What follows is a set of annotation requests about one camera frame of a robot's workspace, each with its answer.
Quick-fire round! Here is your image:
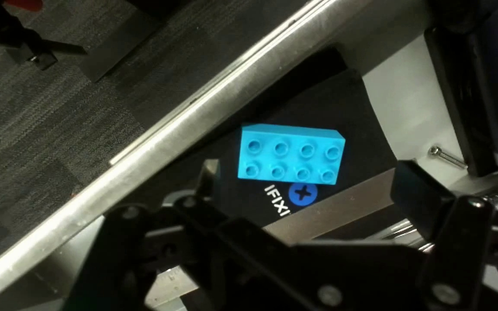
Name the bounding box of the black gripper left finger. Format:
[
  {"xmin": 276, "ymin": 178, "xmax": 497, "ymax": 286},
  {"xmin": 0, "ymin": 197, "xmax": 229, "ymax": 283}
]
[{"xmin": 196, "ymin": 159, "xmax": 220, "ymax": 202}]

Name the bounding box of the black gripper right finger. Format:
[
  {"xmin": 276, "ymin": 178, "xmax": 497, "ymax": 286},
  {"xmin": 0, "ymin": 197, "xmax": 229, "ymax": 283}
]
[{"xmin": 392, "ymin": 160, "xmax": 456, "ymax": 240}]

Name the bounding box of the blue toy building brick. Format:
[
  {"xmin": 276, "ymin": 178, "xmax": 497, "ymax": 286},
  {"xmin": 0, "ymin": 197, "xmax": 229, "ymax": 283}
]
[{"xmin": 238, "ymin": 124, "xmax": 347, "ymax": 184}]

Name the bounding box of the black iFixit box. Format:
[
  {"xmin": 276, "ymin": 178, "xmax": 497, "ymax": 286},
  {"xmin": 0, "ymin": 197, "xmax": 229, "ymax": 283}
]
[{"xmin": 205, "ymin": 72, "xmax": 395, "ymax": 224}]

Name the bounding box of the left orange-handled black clamp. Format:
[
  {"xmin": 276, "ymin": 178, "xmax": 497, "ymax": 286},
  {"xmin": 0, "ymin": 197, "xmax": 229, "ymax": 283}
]
[{"xmin": 0, "ymin": 0, "xmax": 87, "ymax": 70}]

